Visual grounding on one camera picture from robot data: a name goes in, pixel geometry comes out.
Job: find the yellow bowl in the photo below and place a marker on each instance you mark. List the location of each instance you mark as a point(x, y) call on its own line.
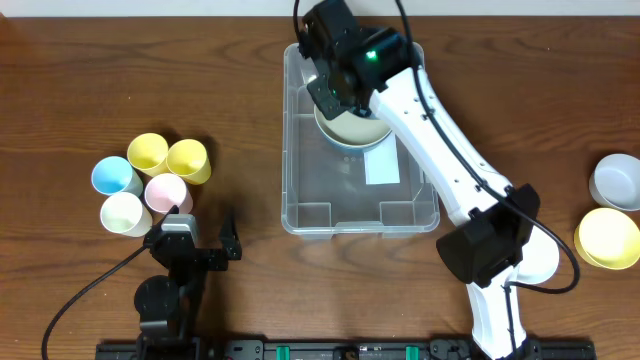
point(608, 238)

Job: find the yellow cup right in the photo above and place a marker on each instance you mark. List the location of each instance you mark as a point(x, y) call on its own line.
point(189, 160)

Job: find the beige bowl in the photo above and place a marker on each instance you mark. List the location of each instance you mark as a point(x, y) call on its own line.
point(351, 131)

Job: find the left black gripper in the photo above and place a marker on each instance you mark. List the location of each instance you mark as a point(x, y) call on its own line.
point(201, 256)

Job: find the cream white cup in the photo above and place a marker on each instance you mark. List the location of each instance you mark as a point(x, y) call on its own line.
point(125, 214)

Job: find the yellow cup left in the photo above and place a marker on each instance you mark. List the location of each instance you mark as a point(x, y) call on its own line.
point(147, 153)

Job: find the light blue cup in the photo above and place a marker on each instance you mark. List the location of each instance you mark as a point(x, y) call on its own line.
point(115, 174)

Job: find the pink cup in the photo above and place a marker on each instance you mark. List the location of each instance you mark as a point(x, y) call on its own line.
point(167, 190)

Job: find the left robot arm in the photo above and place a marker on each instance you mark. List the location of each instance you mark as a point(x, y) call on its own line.
point(168, 305)

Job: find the light grey bowl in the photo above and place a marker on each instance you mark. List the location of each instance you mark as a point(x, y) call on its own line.
point(614, 182)

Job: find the dark blue bowl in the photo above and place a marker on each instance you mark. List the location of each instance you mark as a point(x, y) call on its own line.
point(350, 148)

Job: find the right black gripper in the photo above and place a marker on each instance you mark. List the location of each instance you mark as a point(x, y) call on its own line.
point(325, 95)

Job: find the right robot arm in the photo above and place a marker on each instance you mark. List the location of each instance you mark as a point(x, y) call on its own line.
point(495, 240)

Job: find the yellow cup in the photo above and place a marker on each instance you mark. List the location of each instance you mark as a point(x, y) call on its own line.
point(147, 153)
point(189, 160)

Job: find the clear plastic storage bin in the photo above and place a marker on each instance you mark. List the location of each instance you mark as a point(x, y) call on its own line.
point(324, 192)

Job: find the white bowl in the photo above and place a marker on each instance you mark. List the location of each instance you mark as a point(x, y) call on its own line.
point(541, 259)

